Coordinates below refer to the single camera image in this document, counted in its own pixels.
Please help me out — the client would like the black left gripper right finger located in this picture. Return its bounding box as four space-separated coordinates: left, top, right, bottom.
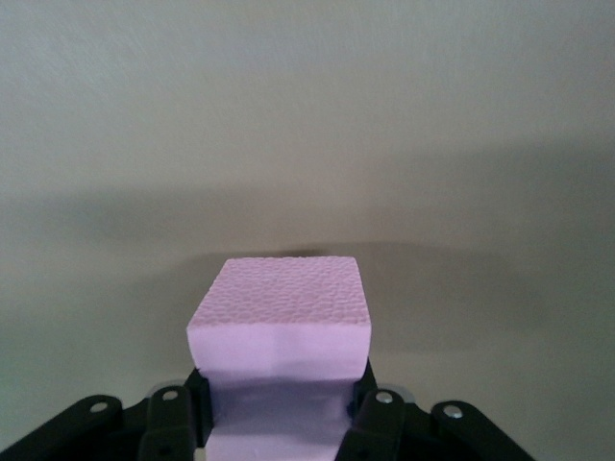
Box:
335 359 408 461

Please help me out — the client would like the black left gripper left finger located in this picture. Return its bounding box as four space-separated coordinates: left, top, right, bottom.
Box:
138 368 212 461

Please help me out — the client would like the lilac pink foam cube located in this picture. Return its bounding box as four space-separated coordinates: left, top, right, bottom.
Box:
184 257 374 461

